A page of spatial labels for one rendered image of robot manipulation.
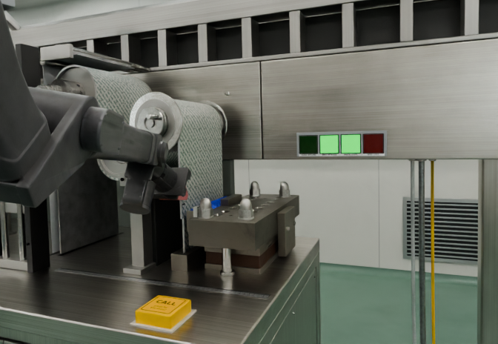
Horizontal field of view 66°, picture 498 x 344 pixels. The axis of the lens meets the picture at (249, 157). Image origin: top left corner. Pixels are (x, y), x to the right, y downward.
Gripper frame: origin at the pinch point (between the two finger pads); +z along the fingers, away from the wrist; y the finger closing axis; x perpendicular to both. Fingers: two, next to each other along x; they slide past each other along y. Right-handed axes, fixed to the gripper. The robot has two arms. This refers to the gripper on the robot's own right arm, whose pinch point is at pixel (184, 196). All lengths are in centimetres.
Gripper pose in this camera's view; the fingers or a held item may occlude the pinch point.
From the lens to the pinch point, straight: 95.0
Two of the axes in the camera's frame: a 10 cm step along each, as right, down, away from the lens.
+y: 9.4, -0.1, -3.5
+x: 1.6, -8.9, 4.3
